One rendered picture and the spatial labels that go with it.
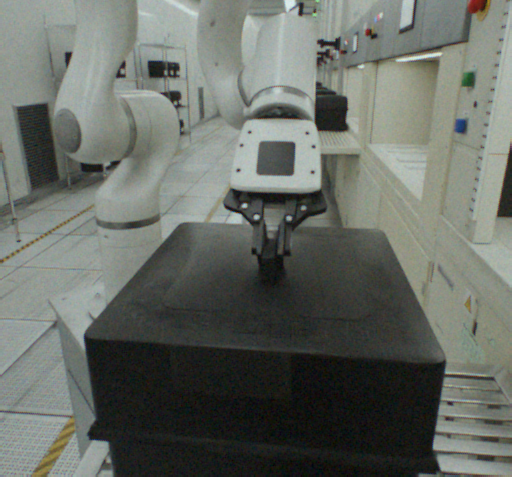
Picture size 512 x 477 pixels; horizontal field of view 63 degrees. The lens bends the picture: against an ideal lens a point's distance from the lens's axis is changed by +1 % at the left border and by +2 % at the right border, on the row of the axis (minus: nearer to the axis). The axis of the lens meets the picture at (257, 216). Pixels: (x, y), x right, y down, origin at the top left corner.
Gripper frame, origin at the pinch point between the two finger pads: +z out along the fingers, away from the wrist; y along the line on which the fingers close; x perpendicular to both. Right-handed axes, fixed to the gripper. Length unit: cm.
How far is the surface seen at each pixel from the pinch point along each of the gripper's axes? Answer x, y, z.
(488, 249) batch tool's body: 43, 41, -19
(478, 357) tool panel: 48, 39, 2
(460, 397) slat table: 27.7, 27.1, 11.5
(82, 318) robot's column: 37, -39, 2
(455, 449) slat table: 21.0, 23.4, 18.2
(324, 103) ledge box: 210, 16, -205
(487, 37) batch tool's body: 22, 39, -56
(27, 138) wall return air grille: 271, -265, -211
